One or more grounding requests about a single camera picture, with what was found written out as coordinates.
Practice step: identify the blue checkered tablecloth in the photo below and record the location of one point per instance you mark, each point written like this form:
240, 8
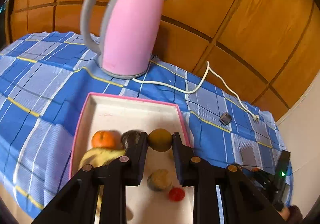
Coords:
45, 79

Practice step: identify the pink electric kettle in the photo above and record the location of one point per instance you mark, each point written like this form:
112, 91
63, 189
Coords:
128, 32

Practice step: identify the red cherry tomato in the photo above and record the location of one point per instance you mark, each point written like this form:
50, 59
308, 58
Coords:
176, 194

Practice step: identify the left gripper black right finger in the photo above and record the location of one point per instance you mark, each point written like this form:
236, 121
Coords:
220, 192

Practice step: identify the large dark water chestnut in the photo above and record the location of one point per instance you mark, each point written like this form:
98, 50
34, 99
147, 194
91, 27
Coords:
129, 138

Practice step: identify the small tan round fruit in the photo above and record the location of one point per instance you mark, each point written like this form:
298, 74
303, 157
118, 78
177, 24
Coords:
170, 154
160, 140

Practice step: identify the person's right hand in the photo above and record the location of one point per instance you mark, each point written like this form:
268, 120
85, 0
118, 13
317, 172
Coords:
292, 215

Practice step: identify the spotted yellow banana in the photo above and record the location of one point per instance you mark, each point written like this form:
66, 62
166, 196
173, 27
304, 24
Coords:
98, 157

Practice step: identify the pink white shallow box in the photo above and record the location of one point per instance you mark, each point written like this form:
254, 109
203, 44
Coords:
121, 114

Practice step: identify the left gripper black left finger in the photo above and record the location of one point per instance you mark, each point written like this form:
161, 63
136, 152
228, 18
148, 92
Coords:
77, 201

